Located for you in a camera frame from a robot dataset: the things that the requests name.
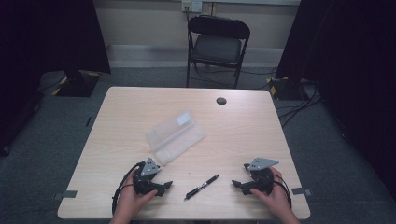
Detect black curtain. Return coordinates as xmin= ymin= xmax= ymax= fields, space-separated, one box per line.
xmin=0 ymin=0 xmax=112 ymax=157
xmin=275 ymin=0 xmax=396 ymax=200

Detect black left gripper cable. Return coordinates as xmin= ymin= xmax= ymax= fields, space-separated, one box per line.
xmin=111 ymin=161 xmax=147 ymax=217

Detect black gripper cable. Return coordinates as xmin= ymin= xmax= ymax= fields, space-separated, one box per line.
xmin=272 ymin=173 xmax=293 ymax=209
xmin=111 ymin=161 xmax=147 ymax=217

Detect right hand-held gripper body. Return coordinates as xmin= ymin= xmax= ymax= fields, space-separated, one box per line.
xmin=243 ymin=157 xmax=280 ymax=195

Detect person's right hand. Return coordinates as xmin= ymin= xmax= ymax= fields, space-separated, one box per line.
xmin=249 ymin=166 xmax=297 ymax=219

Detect black folding chair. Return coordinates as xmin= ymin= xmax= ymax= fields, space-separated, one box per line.
xmin=185 ymin=14 xmax=252 ymax=90

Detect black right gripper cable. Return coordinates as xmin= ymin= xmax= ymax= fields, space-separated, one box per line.
xmin=272 ymin=173 xmax=293 ymax=209

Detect person's left hand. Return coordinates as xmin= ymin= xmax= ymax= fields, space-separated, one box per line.
xmin=113 ymin=177 xmax=159 ymax=219

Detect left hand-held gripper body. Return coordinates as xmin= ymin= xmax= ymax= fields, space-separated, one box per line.
xmin=133 ymin=157 xmax=162 ymax=197

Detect grey tape strip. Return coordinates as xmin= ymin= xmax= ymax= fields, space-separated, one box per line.
xmin=290 ymin=187 xmax=314 ymax=197
xmin=52 ymin=189 xmax=78 ymax=201

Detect white wall outlet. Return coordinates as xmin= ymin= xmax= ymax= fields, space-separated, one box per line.
xmin=181 ymin=0 xmax=204 ymax=14

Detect black floor cables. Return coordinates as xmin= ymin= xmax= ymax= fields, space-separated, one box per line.
xmin=276 ymin=78 xmax=323 ymax=129

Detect clear plastic pencil case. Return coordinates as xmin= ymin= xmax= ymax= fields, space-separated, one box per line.
xmin=145 ymin=108 xmax=206 ymax=167

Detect black pen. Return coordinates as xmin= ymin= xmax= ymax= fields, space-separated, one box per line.
xmin=183 ymin=174 xmax=220 ymax=202

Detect taped black stand base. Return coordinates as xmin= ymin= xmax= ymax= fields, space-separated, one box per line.
xmin=267 ymin=76 xmax=310 ymax=102
xmin=51 ymin=70 xmax=103 ymax=98

